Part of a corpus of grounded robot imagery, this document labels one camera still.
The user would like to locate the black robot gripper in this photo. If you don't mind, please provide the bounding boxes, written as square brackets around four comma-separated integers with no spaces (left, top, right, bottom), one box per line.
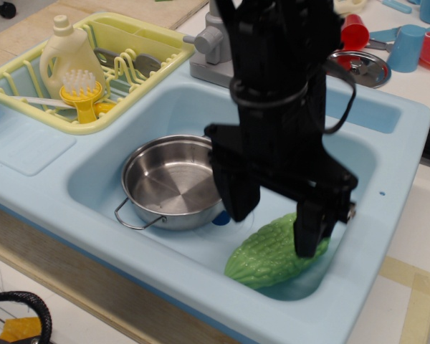
[205,1,358,222]

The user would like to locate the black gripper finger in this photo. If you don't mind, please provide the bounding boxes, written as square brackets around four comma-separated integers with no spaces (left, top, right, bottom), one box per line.
[294,199,338,257]

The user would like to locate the green bumpy squash toy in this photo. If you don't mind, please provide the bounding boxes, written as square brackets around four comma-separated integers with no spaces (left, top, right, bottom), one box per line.
[224,213,330,290]

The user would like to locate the stainless steel pot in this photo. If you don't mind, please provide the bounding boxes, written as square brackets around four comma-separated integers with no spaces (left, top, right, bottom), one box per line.
[115,135,224,231]

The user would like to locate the steel pot lid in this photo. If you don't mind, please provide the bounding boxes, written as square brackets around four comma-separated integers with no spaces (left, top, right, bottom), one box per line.
[329,50,391,88]

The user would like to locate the grey toy faucet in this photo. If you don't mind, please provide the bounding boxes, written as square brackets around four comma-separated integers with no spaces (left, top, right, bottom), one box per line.
[183,1,234,88]

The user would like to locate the light blue toy sink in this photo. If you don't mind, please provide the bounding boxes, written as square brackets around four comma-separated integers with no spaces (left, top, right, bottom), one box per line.
[0,12,430,344]

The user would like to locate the blue plastic cup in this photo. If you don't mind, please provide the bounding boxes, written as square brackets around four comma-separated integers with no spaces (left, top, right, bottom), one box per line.
[387,24,426,73]

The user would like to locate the grey toy spatula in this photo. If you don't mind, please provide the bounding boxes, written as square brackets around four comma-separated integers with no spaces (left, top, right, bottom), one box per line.
[94,47,120,68]

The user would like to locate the yellow dish brush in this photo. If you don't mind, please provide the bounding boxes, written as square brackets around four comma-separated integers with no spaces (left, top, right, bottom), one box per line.
[59,70,115,124]

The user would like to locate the red plastic cup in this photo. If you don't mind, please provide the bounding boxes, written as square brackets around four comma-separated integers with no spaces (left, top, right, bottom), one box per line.
[341,14,370,50]

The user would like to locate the yellow dish rack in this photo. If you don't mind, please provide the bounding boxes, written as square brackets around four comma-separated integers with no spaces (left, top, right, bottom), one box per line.
[0,12,194,135]

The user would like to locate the blue toy utensil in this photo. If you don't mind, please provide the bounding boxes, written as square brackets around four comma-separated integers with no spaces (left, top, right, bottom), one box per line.
[370,27,401,43]

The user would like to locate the white toy utensil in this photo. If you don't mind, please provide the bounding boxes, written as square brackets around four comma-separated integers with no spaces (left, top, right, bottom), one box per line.
[11,96,75,109]

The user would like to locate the cream toy item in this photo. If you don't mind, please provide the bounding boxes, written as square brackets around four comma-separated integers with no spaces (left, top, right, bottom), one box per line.
[333,0,368,16]

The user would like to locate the cream detergent bottle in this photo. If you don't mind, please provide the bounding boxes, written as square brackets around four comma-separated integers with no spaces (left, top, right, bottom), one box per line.
[39,14,105,100]

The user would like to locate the yellow tape piece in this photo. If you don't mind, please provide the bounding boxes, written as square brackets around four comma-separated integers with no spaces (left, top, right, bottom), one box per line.
[0,317,42,343]

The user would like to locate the black caster wheel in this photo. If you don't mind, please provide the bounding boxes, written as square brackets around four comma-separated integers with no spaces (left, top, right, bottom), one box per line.
[0,0,16,19]

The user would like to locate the black braided cable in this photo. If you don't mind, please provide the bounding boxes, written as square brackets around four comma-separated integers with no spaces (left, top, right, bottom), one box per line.
[0,290,53,344]

